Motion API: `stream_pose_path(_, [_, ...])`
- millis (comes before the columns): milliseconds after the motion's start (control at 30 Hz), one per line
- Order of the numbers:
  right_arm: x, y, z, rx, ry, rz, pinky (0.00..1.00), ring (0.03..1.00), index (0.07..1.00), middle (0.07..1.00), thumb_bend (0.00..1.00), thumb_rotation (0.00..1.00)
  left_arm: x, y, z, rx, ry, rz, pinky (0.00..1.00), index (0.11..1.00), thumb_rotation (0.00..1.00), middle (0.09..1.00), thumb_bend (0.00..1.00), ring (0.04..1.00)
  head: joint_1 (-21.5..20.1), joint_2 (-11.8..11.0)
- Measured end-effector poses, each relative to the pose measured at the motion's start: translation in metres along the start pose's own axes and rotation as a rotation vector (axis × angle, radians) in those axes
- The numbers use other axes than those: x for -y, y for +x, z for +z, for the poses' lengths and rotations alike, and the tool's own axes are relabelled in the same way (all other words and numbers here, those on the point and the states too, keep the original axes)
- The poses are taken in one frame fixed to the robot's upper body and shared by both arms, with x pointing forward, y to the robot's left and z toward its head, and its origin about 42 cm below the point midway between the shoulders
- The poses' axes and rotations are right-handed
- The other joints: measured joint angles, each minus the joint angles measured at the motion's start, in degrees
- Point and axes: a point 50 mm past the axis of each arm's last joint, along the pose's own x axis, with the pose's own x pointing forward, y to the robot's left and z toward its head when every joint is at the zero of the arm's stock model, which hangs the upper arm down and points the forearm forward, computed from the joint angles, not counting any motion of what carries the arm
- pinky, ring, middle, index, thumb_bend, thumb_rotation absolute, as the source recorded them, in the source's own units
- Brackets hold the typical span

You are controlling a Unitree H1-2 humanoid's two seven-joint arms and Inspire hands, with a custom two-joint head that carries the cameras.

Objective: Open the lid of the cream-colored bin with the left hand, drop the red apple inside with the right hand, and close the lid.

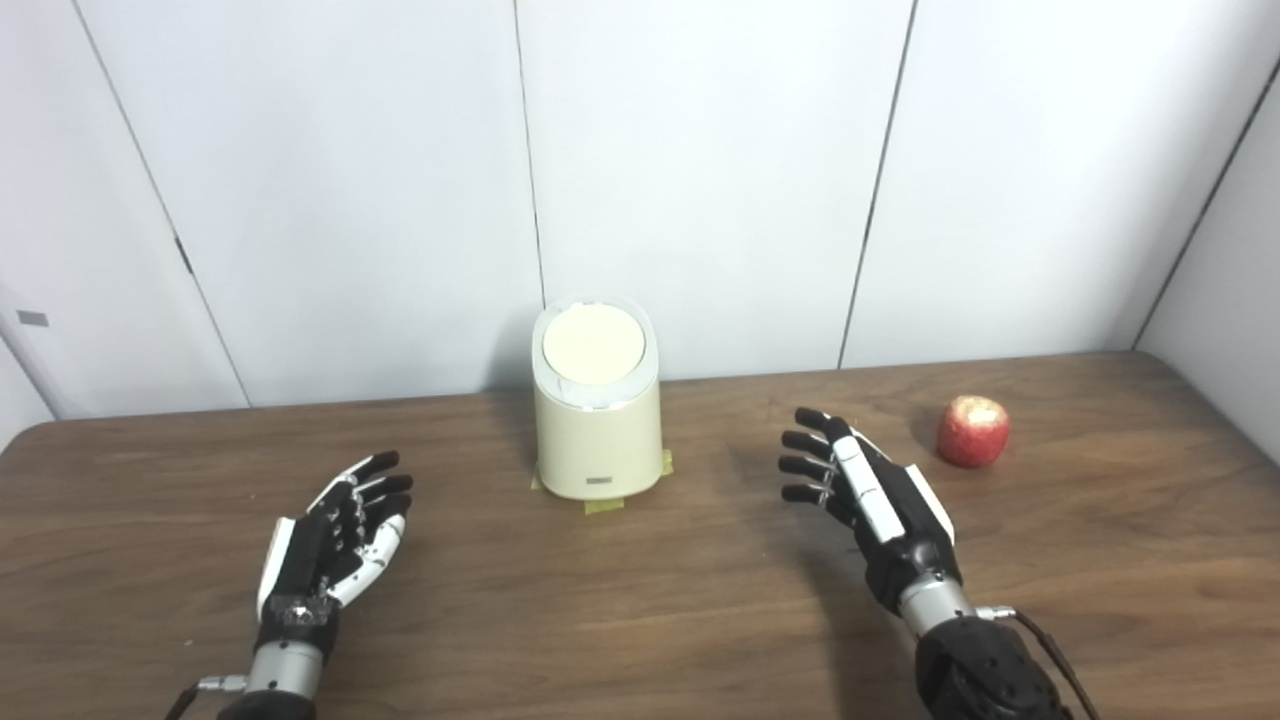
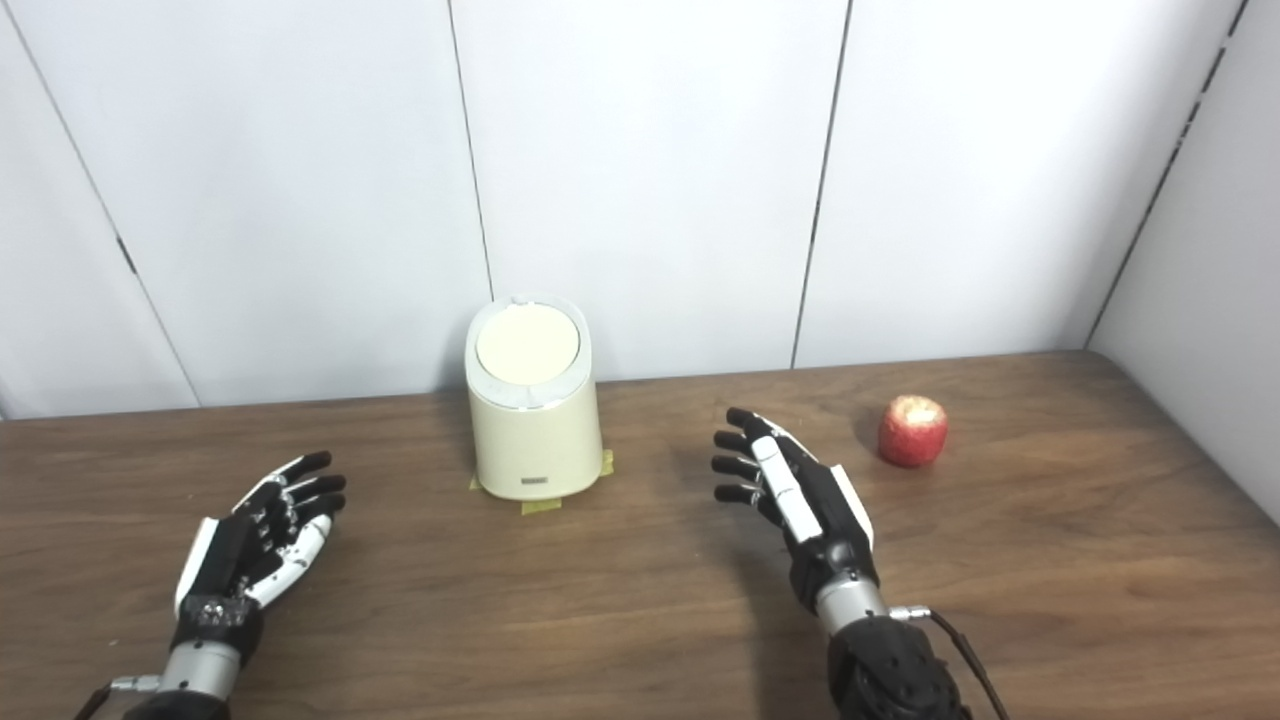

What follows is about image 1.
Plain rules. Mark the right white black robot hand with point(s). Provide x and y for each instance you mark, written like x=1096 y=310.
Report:
x=890 y=510

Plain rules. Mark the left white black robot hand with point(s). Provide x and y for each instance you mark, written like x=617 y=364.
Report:
x=320 y=545

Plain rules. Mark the red apple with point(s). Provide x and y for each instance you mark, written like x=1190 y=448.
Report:
x=972 y=432

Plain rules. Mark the cream-colored cylindrical bin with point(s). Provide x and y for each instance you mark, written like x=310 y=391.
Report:
x=598 y=440

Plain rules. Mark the cream round bin lid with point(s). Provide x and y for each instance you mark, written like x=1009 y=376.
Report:
x=593 y=345

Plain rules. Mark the black wall panel hinge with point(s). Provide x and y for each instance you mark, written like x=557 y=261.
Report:
x=184 y=255

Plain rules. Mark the grey wall label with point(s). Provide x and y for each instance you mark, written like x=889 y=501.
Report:
x=32 y=318

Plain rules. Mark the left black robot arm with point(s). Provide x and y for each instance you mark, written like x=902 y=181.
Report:
x=285 y=675

